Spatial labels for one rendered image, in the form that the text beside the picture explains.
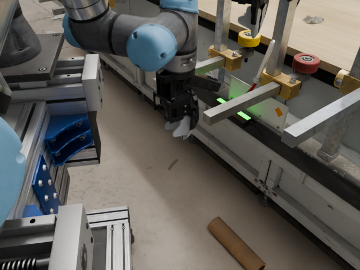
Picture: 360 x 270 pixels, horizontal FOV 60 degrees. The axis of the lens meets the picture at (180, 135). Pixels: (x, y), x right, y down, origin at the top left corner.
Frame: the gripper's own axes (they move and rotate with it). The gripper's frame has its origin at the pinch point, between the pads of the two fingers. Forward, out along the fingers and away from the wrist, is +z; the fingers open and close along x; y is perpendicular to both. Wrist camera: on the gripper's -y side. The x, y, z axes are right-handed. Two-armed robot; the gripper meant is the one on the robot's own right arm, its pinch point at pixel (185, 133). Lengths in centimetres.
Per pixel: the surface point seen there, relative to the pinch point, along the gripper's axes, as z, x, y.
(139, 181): 83, -62, -14
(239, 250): 75, 6, -27
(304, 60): -7.9, 0.3, -46.2
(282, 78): -4.4, 0.0, -37.1
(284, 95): -0.8, 3.4, -35.2
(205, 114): -3.2, -0.2, -6.9
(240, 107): -2.0, 1.5, -18.3
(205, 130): 65, -60, -61
